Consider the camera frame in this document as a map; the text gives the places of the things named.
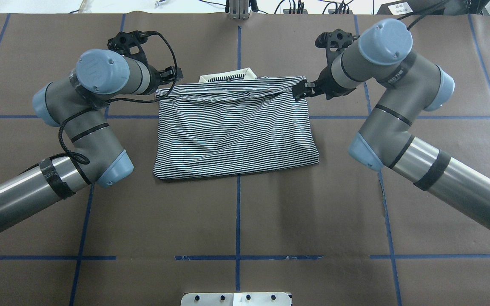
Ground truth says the aluminium frame post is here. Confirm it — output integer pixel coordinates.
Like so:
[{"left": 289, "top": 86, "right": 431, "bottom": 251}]
[{"left": 225, "top": 0, "right": 250, "bottom": 20}]

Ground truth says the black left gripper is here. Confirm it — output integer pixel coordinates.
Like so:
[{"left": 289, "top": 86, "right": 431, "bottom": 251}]
[{"left": 148, "top": 65, "right": 183, "bottom": 95}]

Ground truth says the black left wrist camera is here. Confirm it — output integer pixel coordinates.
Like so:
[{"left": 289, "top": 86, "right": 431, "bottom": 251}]
[{"left": 107, "top": 30, "right": 148, "bottom": 62}]

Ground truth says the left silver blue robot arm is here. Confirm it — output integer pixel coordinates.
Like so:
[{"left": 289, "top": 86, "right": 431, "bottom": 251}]
[{"left": 0, "top": 49, "right": 183, "bottom": 233}]

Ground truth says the navy white striped polo shirt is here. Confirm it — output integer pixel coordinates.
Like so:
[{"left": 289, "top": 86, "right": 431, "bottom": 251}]
[{"left": 153, "top": 76, "right": 319, "bottom": 180}]

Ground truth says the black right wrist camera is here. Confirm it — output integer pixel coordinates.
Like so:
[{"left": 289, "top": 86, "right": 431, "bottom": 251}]
[{"left": 314, "top": 29, "right": 360, "bottom": 51}]

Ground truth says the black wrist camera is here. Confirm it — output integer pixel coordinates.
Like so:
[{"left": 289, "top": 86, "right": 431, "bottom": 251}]
[
  {"left": 107, "top": 30, "right": 148, "bottom": 62},
  {"left": 314, "top": 29, "right": 360, "bottom": 51}
]

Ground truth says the white camera mast post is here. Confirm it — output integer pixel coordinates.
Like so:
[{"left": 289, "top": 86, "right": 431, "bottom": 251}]
[{"left": 180, "top": 291, "right": 293, "bottom": 306}]

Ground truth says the brown paper table cover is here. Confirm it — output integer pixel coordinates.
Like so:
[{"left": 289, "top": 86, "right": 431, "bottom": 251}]
[{"left": 0, "top": 12, "right": 490, "bottom": 306}]

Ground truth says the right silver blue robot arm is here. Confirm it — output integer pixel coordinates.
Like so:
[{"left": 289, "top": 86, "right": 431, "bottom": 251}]
[{"left": 292, "top": 18, "right": 490, "bottom": 231}]

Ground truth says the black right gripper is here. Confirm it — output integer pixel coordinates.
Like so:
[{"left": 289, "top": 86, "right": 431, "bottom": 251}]
[{"left": 292, "top": 68, "right": 356, "bottom": 101}]

